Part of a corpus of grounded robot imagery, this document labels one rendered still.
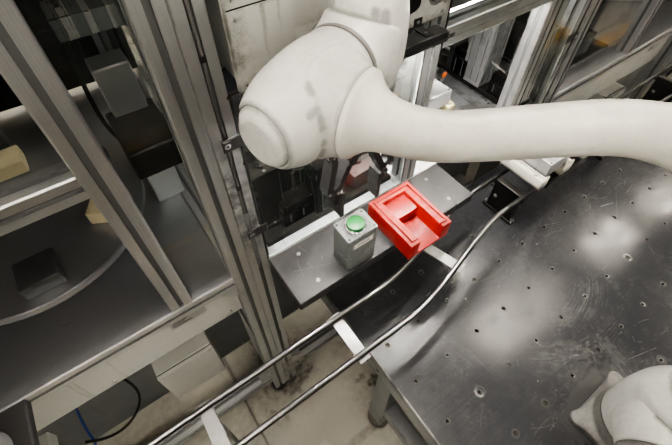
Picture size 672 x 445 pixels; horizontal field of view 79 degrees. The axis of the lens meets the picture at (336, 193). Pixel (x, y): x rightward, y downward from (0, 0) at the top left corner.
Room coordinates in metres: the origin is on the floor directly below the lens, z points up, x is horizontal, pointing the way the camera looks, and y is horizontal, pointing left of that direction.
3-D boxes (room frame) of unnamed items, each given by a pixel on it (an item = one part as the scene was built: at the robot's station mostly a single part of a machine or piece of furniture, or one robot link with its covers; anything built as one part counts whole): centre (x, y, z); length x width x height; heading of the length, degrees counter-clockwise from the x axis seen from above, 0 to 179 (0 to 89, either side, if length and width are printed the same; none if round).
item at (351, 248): (0.52, -0.04, 0.97); 0.08 x 0.08 x 0.12; 35
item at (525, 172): (0.92, -0.69, 0.84); 0.36 x 0.14 x 0.10; 125
